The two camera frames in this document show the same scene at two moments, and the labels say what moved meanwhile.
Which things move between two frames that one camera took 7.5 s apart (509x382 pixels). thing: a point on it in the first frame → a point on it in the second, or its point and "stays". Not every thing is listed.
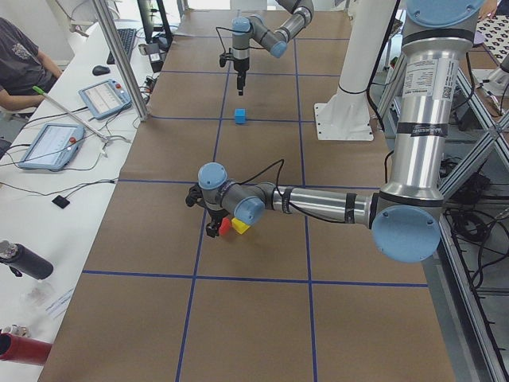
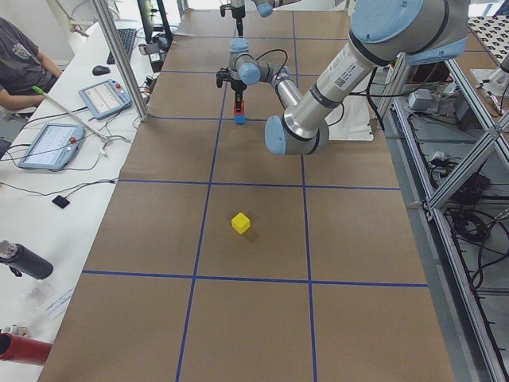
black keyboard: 127,37 stays
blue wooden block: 240,115 stays
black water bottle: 21,260 stays
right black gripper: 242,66 → 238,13
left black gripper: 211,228 → 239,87
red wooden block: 226,227 → 242,108
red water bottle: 23,349 stays
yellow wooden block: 239,226 stays
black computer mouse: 99,70 stays
